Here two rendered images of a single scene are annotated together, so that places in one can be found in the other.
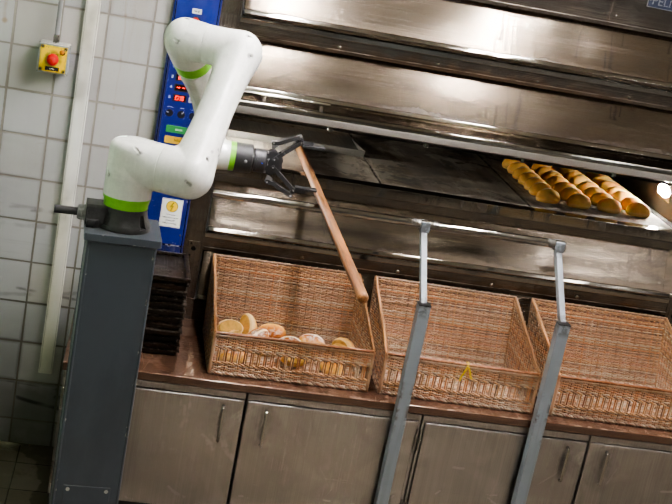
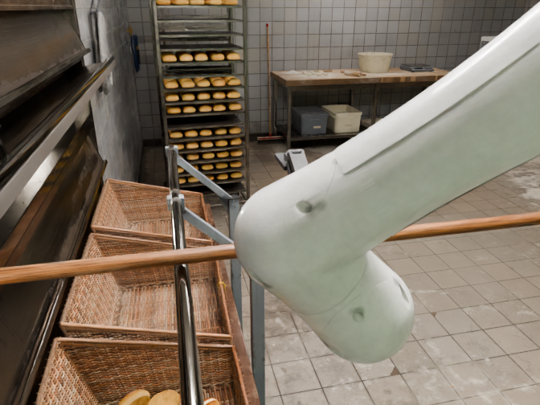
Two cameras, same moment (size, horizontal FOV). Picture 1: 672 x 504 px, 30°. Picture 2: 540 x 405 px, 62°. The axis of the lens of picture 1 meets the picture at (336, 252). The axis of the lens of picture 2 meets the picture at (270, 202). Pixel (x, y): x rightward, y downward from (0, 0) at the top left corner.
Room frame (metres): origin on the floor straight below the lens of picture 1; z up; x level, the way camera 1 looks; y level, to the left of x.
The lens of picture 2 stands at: (3.90, 0.85, 1.64)
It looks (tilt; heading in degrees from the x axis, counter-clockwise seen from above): 23 degrees down; 267
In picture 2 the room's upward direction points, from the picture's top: straight up
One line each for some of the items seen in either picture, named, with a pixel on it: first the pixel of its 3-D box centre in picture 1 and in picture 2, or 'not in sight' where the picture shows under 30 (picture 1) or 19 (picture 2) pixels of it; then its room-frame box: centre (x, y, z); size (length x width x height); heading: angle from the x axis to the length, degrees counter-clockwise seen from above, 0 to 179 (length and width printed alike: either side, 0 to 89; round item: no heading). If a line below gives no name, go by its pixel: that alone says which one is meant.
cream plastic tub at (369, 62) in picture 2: not in sight; (374, 62); (2.36, -4.89, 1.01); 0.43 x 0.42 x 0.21; 10
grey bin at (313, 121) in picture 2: not in sight; (308, 120); (3.18, -4.66, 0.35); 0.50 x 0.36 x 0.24; 100
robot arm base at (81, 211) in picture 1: (103, 213); not in sight; (3.26, 0.64, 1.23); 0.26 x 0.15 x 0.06; 104
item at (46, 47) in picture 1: (53, 57); not in sight; (4.20, 1.06, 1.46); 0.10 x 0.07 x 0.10; 100
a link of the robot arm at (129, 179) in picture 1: (135, 172); not in sight; (3.27, 0.57, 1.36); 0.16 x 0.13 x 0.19; 78
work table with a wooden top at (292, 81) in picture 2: not in sight; (362, 109); (2.49, -4.78, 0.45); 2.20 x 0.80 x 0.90; 10
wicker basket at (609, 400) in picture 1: (611, 363); (156, 221); (4.35, -1.07, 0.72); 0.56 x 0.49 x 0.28; 100
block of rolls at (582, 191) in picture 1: (574, 185); not in sight; (5.04, -0.90, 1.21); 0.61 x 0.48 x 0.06; 10
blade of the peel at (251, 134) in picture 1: (292, 133); not in sight; (5.04, 0.27, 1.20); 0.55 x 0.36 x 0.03; 100
